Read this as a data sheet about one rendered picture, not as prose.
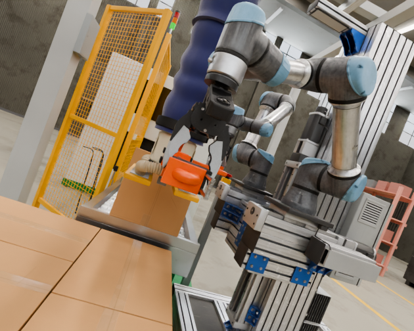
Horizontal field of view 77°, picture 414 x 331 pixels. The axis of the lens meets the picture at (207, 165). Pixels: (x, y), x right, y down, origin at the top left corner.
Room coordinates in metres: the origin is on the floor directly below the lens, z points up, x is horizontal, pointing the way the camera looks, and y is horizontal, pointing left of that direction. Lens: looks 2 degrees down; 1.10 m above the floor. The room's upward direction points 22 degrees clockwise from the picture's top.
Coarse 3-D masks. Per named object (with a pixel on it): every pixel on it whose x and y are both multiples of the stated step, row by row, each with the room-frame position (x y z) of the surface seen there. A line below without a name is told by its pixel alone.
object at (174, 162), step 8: (168, 160) 0.48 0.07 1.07; (176, 160) 0.48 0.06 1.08; (184, 160) 0.53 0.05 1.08; (168, 168) 0.48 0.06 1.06; (176, 168) 0.48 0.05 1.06; (184, 168) 0.48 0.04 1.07; (192, 168) 0.49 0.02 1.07; (200, 168) 0.49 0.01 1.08; (168, 176) 0.48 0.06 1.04; (200, 176) 0.49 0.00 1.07; (168, 184) 0.48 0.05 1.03; (176, 184) 0.48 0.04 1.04; (184, 184) 0.48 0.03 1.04; (200, 184) 0.49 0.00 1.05; (192, 192) 0.49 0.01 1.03
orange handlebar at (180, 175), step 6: (192, 162) 1.16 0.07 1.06; (198, 162) 1.17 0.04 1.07; (174, 174) 0.47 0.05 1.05; (180, 174) 0.47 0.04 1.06; (186, 174) 0.47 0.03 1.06; (192, 174) 0.47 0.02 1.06; (222, 174) 1.19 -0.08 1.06; (180, 180) 0.47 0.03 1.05; (186, 180) 0.47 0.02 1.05; (192, 180) 0.47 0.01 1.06; (198, 180) 0.48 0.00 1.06
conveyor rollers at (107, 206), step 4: (116, 192) 2.17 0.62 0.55; (112, 196) 2.00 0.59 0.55; (108, 200) 1.89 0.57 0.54; (112, 200) 1.91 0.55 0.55; (104, 204) 1.80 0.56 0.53; (108, 204) 1.81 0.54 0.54; (112, 204) 1.82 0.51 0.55; (100, 208) 1.64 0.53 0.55; (104, 208) 1.71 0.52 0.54; (108, 208) 1.72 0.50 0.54; (108, 212) 1.64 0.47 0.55; (180, 232) 1.81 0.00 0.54; (184, 232) 1.82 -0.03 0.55; (180, 236) 1.72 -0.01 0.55; (184, 236) 1.74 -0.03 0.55
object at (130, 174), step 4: (132, 168) 1.07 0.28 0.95; (128, 172) 0.94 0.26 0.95; (132, 172) 0.95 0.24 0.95; (148, 172) 1.09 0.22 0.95; (124, 176) 0.92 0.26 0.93; (128, 176) 0.92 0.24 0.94; (132, 176) 0.92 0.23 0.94; (136, 176) 0.93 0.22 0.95; (140, 176) 0.95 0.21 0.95; (144, 176) 0.96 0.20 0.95; (148, 176) 0.99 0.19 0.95; (132, 180) 0.93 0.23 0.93; (136, 180) 0.93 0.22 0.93; (140, 180) 0.93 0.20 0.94; (144, 180) 0.93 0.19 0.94; (148, 180) 0.94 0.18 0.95; (144, 184) 0.94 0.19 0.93; (148, 184) 0.94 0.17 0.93
